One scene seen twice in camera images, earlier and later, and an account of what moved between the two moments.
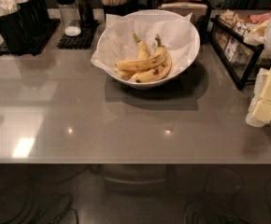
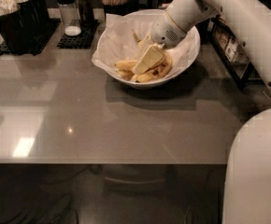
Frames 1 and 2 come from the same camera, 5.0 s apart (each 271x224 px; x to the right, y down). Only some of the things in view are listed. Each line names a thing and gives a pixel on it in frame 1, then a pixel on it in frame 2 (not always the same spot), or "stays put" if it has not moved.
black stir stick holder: (130, 7) stays put
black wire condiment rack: (237, 51) stays put
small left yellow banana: (124, 74) stays put
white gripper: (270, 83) to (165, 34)
